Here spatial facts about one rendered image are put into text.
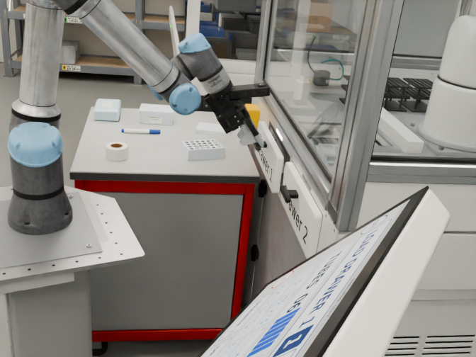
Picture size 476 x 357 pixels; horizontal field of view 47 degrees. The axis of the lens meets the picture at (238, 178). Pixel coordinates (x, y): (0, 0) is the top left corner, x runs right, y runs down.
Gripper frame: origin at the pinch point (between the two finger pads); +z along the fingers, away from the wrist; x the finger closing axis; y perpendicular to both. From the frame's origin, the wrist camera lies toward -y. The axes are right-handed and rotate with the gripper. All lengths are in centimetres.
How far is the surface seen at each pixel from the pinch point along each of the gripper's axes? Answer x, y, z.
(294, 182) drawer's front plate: 27.5, -2.6, 1.8
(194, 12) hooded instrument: -80, 0, -27
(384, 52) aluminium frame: 55, -28, -26
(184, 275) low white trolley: -11, 47, 34
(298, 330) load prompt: 107, 1, -30
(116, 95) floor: -338, 104, 39
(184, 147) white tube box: -24.1, 24.0, -1.4
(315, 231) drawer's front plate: 46.0, -1.7, 4.4
